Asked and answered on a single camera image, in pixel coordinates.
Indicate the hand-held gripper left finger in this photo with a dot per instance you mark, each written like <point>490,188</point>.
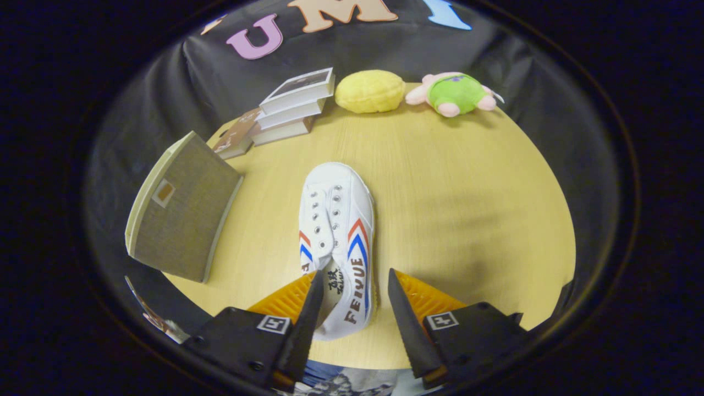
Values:
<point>305,330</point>

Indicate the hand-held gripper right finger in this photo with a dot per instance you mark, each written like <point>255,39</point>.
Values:
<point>410,330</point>

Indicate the white canvas shoe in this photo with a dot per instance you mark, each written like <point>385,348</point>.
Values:
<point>341,198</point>

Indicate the grey fabric storage box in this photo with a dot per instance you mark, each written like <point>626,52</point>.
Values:
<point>187,220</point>

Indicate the person's printed clothing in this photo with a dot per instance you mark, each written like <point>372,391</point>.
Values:
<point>352,385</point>

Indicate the thick beige-edged book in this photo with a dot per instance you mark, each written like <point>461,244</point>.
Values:
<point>280,132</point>

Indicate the brown book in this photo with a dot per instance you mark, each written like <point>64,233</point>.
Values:
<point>236,137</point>

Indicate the plain white book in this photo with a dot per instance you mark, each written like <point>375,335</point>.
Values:
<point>289,114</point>

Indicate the white book with photo cover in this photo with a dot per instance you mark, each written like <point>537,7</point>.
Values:
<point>300,91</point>

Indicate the green pink plush toy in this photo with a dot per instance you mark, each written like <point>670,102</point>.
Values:
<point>456,93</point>

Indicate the yellow plush bun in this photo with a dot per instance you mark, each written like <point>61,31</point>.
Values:
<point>369,92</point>

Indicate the black backdrop cloth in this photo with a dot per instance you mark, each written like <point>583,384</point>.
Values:
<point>165,82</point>

